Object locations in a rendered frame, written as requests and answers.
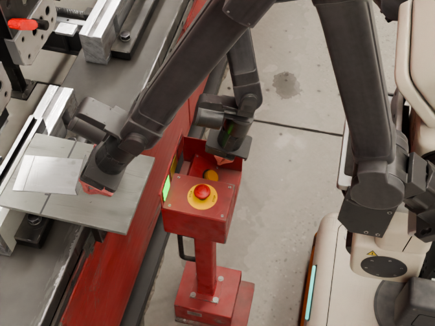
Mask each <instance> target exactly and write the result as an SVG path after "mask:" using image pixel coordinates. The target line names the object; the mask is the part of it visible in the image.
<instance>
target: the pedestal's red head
mask: <svg viewBox="0 0 435 326"><path fill-rule="evenodd" d="M182 134H183V159H184V161H183V165H182V167H181V170H180V173H179V174H178V173H174V175H173V179H172V181H171V178H170V168H171V164H172V160H173V157H174V156H175V154H176V161H177V163H178V159H177V147H178V143H179V140H180V137H181V135H182ZM205 144H206V140H203V139H199V138H192V137H189V136H184V133H183V129H182V128H181V130H180V133H179V136H178V139H177V141H176V144H175V147H174V150H173V153H172V156H171V159H170V162H169V164H168V168H167V170H166V173H165V176H164V179H163V182H162V185H161V188H160V191H159V194H158V195H159V197H160V200H161V213H162V220H163V225H164V231H165V232H169V233H173V234H179V235H184V236H188V237H194V238H197V239H203V240H207V241H212V242H216V243H221V244H225V243H226V241H227V236H228V233H229V228H230V224H231V220H232V216H233V213H234V208H235V205H236V200H237V197H238V192H239V189H240V184H241V176H242V164H243V159H242V158H239V157H235V158H234V161H233V162H231V163H226V164H222V165H220V166H219V165H218V162H217V160H216V158H215V157H214V155H213V154H210V153H207V152H206V151H205ZM206 169H211V170H214V171H215V172H216V173H217V175H218V181H214V180H208V179H203V172H204V170H206ZM168 174H169V180H170V188H169V190H168V194H167V196H166V200H165V202H164V200H163V195H162V191H163V188H164V183H165V181H166V178H167V177H168ZM198 184H208V185H210V186H212V187H213V188H214V189H215V190H216V192H217V201H216V203H215V205H213V206H212V207H211V208H209V209H205V210H198V209H196V208H194V207H192V206H191V205H190V203H189V202H188V192H189V191H190V189H191V188H192V187H194V186H195V185H198Z"/></svg>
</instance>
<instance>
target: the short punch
mask: <svg viewBox="0 0 435 326"><path fill-rule="evenodd" d="M8 116H9V113H8V111H7V109H6V107H5V110H4V111H3V112H2V114H1V116H0V135H1V133H2V132H3V129H4V128H5V126H6V125H7V123H8V119H7V118H8Z"/></svg>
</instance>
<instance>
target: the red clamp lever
mask: <svg viewBox="0 0 435 326"><path fill-rule="evenodd" d="M8 26H9V28H11V29H15V30H35V29H39V30H48V29H49V22H48V21H47V20H43V19H36V18H32V19H26V18H12V19H10V20H9V21H8Z"/></svg>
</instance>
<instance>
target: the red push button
mask: <svg viewBox="0 0 435 326"><path fill-rule="evenodd" d="M194 195H195V196H196V197H197V198H198V199H199V200H202V201H203V200H205V199H206V198H207V197H209V195H210V188H209V187H208V186H207V185H205V184H200V185H198V186H196V187H195V189H194Z"/></svg>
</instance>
